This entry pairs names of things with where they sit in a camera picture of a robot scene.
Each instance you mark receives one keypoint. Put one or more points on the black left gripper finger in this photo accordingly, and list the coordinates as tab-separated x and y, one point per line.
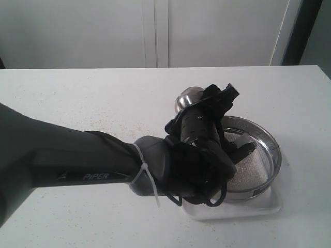
238	150
213	96

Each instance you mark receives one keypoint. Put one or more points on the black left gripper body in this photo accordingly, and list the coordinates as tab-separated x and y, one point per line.
200	122

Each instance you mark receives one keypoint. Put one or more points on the pile of tan grain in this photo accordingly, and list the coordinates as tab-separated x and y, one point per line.
244	165

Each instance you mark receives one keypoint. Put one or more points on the stainless steel cup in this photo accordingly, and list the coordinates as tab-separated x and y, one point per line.
187	99

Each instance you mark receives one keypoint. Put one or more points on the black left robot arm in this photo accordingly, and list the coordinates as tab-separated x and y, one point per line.
193	163

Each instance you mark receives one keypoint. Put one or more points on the round steel mesh sieve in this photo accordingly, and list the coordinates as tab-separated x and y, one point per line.
266	161

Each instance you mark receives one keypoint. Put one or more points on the white square plastic tray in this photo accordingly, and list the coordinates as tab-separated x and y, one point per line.
267	203

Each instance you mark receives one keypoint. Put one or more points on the white zip tie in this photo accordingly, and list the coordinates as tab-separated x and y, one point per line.
145	169

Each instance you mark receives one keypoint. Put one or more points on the white cabinet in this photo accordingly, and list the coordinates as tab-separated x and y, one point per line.
145	34

